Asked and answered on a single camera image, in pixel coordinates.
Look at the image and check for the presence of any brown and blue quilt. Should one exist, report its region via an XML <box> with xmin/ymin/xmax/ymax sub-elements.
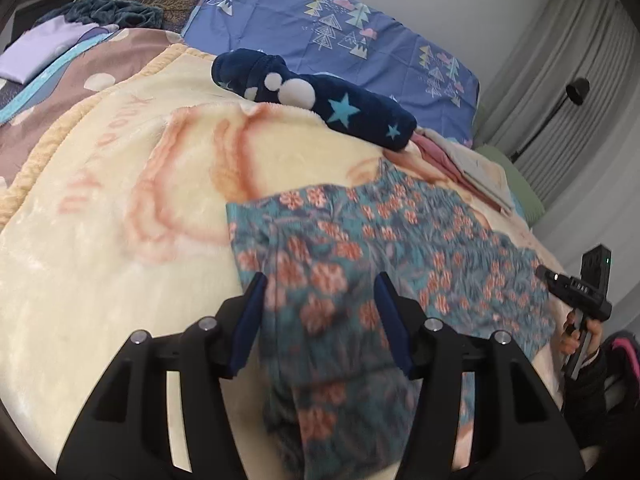
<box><xmin>0</xmin><ymin>27</ymin><xmax>191</xmax><ymax>186</ymax></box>

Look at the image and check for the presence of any dark teal fuzzy blanket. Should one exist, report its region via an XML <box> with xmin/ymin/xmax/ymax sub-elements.
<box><xmin>35</xmin><ymin>0</ymin><xmax>165</xmax><ymax>31</ymax></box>

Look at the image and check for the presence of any dark and pink clothing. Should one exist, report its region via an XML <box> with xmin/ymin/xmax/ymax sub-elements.
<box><xmin>600</xmin><ymin>332</ymin><xmax>640</xmax><ymax>441</ymax></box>

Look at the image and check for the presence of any grey pleated curtain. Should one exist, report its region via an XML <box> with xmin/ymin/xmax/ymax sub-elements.
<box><xmin>475</xmin><ymin>0</ymin><xmax>640</xmax><ymax>306</ymax></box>

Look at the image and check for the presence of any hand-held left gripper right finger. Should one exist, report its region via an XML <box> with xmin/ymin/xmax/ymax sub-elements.
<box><xmin>374</xmin><ymin>271</ymin><xmax>586</xmax><ymax>480</ymax></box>

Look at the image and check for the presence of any teal floral shirt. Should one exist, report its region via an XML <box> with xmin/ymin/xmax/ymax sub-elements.
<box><xmin>225</xmin><ymin>160</ymin><xmax>558</xmax><ymax>480</ymax></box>

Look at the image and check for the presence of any blue tree-print pillow cover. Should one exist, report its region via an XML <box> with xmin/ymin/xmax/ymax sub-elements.
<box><xmin>182</xmin><ymin>0</ymin><xmax>481</xmax><ymax>148</ymax></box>

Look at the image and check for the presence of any person's right hand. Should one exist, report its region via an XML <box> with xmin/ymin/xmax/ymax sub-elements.
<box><xmin>560</xmin><ymin>319</ymin><xmax>605</xmax><ymax>361</ymax></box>

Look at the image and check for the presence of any navy star-print fleece garment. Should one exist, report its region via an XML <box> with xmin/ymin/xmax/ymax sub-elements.
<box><xmin>211</xmin><ymin>48</ymin><xmax>418</xmax><ymax>152</ymax></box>

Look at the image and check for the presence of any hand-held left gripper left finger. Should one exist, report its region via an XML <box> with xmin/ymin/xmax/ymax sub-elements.
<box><xmin>56</xmin><ymin>272</ymin><xmax>268</xmax><ymax>480</ymax></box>

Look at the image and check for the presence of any person's right forearm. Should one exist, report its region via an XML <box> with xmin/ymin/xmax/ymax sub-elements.
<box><xmin>562</xmin><ymin>347</ymin><xmax>608</xmax><ymax>448</ymax></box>

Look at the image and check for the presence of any black floor lamp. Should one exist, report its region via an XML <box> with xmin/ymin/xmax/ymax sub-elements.
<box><xmin>510</xmin><ymin>77</ymin><xmax>591</xmax><ymax>161</ymax></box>

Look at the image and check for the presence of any lilac folded cloth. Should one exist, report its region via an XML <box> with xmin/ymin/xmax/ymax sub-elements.
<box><xmin>0</xmin><ymin>15</ymin><xmax>108</xmax><ymax>83</ymax></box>

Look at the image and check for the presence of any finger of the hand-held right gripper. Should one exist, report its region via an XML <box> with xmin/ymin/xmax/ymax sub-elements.
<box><xmin>536</xmin><ymin>266</ymin><xmax>563</xmax><ymax>292</ymax></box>

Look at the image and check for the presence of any cream plush blanket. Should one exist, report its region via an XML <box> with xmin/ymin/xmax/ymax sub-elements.
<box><xmin>0</xmin><ymin>42</ymin><xmax>566</xmax><ymax>480</ymax></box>

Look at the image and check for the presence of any green pillow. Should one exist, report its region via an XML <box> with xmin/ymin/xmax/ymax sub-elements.
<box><xmin>472</xmin><ymin>145</ymin><xmax>543</xmax><ymax>226</ymax></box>

